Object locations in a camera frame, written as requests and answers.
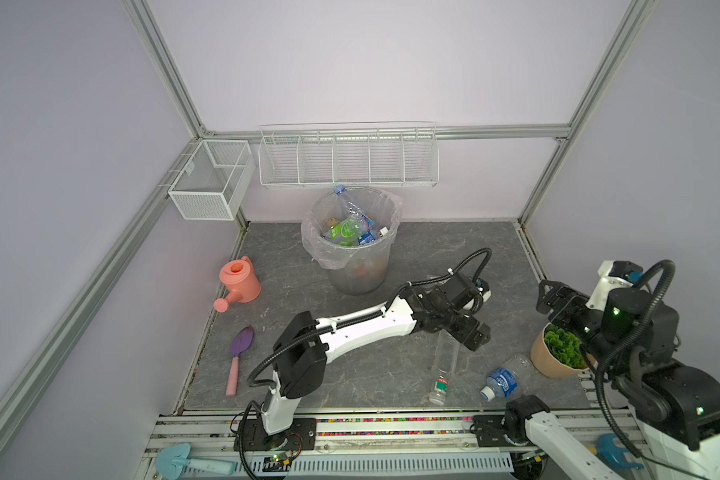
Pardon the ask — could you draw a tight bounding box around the orange NFC juice bottle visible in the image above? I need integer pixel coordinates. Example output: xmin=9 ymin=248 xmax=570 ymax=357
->
xmin=352 ymin=256 xmax=388 ymax=290

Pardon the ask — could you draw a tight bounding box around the blue cartoon label water bottle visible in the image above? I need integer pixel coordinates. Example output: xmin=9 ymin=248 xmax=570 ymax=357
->
xmin=334 ymin=186 xmax=373 ymax=234

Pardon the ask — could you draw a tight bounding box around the lime green label bottle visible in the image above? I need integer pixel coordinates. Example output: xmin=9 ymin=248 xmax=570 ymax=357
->
xmin=327 ymin=215 xmax=368 ymax=247

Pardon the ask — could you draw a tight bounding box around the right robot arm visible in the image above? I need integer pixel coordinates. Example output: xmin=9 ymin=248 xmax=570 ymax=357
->
xmin=536 ymin=260 xmax=720 ymax=479

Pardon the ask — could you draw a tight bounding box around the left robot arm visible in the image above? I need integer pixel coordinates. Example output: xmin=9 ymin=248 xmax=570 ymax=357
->
xmin=247 ymin=247 xmax=492 ymax=436

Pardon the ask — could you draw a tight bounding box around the grey mesh waste bin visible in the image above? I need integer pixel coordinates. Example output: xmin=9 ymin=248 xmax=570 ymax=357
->
xmin=301 ymin=186 xmax=402 ymax=295

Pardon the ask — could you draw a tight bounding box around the clear plastic bin liner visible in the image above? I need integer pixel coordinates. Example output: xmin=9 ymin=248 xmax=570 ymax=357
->
xmin=300 ymin=186 xmax=403 ymax=270

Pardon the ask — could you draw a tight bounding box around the tall clear bottle green-red cap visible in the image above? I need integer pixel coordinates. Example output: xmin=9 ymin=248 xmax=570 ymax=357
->
xmin=428 ymin=330 xmax=460 ymax=406

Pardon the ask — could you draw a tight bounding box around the potted green plant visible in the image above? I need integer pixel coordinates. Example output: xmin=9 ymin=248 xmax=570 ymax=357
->
xmin=530 ymin=323 xmax=590 ymax=378

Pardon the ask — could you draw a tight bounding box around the blue yellow toy rake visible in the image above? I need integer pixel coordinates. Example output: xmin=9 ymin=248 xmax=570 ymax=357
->
xmin=590 ymin=433 xmax=644 ymax=470

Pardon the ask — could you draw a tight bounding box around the pink watering can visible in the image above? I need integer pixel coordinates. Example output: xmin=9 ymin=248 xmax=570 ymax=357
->
xmin=213 ymin=256 xmax=262 ymax=313

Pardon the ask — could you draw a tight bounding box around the small white mesh basket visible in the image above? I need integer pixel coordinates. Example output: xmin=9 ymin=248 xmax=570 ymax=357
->
xmin=168 ymin=140 xmax=256 ymax=221

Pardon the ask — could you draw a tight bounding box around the teal toy shovel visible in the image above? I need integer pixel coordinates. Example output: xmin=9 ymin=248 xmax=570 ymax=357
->
xmin=155 ymin=443 xmax=237 ymax=480

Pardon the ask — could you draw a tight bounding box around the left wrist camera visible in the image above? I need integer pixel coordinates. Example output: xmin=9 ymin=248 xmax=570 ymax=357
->
xmin=470 ymin=278 xmax=491 ymax=313

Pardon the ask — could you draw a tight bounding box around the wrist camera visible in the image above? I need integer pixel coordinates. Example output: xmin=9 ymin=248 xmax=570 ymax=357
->
xmin=586 ymin=260 xmax=643 ymax=311
xmin=470 ymin=278 xmax=491 ymax=313

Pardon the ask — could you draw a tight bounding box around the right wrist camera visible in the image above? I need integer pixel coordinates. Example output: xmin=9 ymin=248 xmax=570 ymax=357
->
xmin=586 ymin=260 xmax=643 ymax=311

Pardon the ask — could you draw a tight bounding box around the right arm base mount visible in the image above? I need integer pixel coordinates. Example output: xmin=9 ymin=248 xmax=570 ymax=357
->
xmin=469 ymin=413 xmax=513 ymax=448

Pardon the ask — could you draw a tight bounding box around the long white wire shelf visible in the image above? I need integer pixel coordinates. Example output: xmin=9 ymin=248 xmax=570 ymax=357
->
xmin=258 ymin=122 xmax=440 ymax=188

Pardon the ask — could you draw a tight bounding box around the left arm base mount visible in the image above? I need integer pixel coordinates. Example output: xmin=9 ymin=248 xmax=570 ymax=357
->
xmin=234 ymin=417 xmax=317 ymax=452

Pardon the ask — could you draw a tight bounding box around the purple spoon pink handle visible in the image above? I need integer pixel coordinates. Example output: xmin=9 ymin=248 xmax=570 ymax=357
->
xmin=225 ymin=326 xmax=255 ymax=397

